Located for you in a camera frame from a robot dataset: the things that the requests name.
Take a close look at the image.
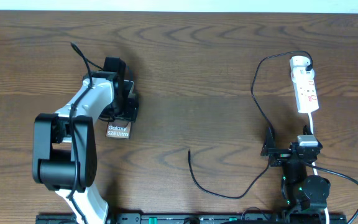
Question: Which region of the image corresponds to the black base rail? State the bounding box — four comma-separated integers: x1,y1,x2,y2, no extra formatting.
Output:
35,212,347,224

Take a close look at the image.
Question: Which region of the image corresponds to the white USB wall charger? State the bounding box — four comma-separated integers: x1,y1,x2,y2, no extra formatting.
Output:
290,55,315,83

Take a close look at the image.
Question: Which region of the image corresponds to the white power strip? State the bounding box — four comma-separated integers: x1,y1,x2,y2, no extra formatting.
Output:
293,78,319,114

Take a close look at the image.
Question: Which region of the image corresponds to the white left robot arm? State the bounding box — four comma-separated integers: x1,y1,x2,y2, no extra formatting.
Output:
32,57,139,223

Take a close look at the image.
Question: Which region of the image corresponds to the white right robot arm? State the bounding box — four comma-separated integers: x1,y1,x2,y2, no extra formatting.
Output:
260,126,331,217

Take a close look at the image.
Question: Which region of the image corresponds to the black USB charging cable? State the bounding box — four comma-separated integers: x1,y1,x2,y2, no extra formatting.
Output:
187,50,314,200

